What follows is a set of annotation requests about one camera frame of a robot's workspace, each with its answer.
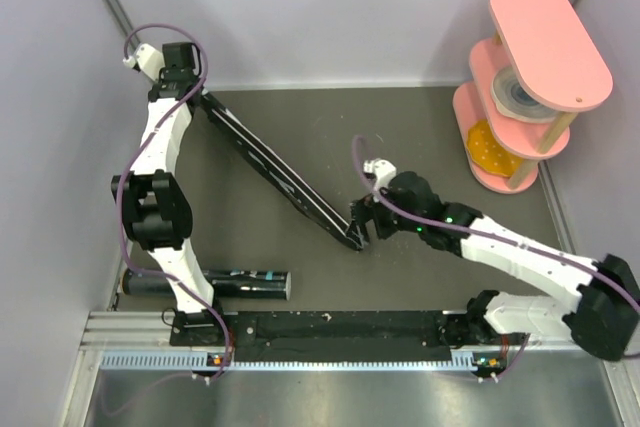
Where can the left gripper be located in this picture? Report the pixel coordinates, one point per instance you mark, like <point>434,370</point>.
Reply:
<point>196,79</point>

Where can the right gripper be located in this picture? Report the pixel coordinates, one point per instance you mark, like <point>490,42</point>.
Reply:
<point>366,209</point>

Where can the black sport racket bag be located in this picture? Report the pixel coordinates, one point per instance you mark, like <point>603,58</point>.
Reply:
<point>281,176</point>

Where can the black shuttlecock tube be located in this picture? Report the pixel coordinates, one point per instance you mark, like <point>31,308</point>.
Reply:
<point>236,284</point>

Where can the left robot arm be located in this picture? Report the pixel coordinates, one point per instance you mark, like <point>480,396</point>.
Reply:
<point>153,210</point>

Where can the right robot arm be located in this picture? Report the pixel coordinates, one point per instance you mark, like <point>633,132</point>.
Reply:
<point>594,303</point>

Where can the yellow dotted plate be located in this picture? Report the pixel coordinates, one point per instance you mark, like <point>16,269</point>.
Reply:
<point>488,154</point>

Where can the tape roll on shelf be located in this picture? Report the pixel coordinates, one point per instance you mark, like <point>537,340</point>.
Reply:
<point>512,101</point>

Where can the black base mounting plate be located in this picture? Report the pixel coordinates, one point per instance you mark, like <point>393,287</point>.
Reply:
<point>353,336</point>

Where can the pink three-tier shelf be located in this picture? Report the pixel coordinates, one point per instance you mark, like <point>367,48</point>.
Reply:
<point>555,61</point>

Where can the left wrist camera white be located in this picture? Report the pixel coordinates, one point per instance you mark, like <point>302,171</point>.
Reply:
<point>147,60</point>

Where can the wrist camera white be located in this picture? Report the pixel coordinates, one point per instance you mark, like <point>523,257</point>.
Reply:
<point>379,172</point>
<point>147,60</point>

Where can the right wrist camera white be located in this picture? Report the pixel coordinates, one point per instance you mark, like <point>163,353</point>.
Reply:
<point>379,172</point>

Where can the aluminium frame rail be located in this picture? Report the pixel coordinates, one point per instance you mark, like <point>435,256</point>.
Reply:
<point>145,341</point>

